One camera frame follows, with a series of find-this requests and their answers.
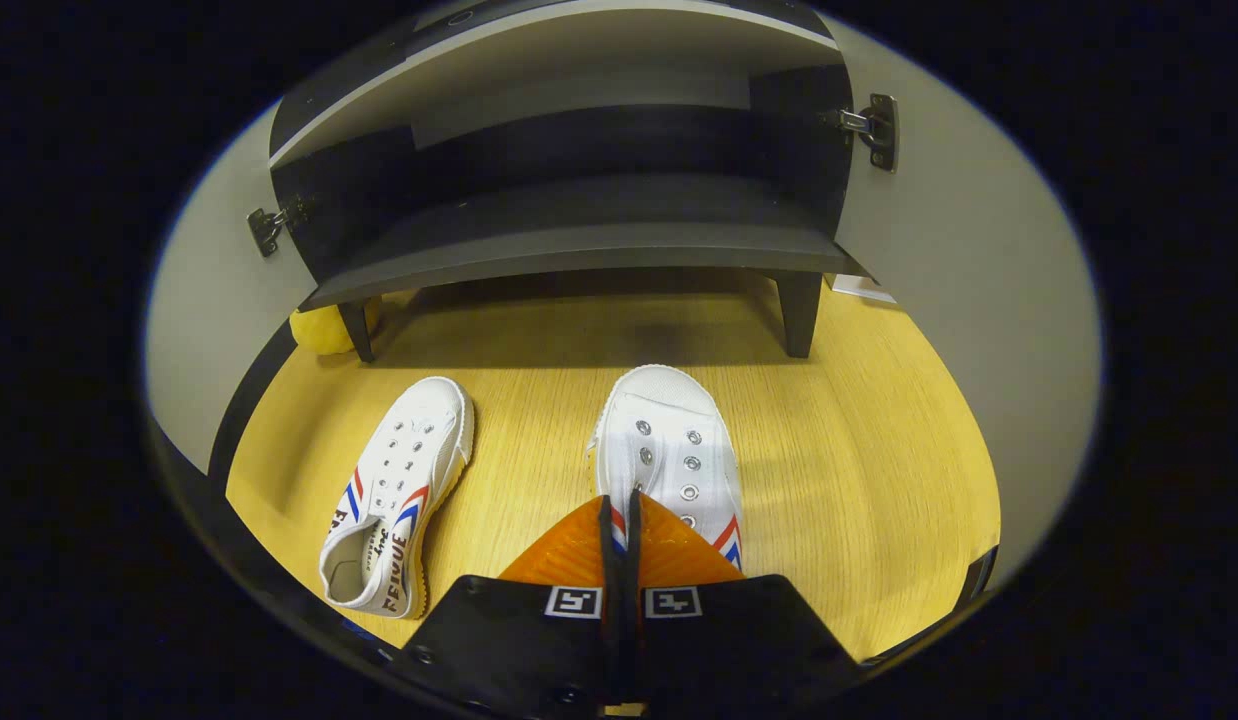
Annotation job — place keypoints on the blue book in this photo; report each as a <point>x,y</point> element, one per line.
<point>864,288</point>

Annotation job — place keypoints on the grey cabinet door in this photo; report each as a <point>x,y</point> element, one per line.
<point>219,330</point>
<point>969,330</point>

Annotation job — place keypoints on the grey shoe cabinet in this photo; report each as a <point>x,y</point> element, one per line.
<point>579,240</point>

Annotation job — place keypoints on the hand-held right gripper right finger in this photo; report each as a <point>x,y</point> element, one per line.
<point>719,640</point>

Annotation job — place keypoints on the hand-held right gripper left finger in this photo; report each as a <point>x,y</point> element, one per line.
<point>539,640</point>

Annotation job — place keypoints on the yellow plush toy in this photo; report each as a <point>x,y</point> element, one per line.
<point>324,328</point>

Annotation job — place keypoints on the white canvas shoe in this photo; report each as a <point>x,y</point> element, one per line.
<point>409,470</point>
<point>669,440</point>

